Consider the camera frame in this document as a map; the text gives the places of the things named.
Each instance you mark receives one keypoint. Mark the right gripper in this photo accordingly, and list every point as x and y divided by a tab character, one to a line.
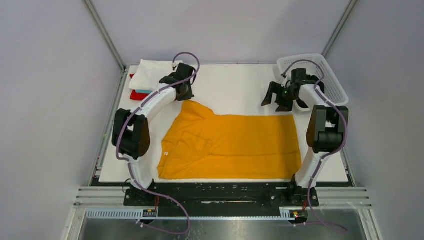
279	95

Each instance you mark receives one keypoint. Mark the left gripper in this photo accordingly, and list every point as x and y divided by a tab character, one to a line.
188	95

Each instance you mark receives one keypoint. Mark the yellow t shirt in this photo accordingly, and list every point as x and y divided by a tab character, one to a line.
203	145

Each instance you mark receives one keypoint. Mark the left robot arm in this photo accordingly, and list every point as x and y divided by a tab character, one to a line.
131	127

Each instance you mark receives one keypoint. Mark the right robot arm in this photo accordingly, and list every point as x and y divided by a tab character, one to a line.
326	132

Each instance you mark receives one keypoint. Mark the black t shirt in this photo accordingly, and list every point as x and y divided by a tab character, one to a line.
307	92

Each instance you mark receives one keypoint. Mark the white folded t shirt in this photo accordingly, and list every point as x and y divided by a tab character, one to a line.
149	73

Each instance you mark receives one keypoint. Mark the blue folded t shirt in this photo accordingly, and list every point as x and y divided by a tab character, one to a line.
147	92

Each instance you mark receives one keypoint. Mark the white plastic basket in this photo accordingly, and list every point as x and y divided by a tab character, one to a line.
316	65

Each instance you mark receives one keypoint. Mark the red folded t shirt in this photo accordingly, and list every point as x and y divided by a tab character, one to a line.
139	95

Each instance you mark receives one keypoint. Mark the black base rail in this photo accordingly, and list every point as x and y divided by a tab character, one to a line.
212	199

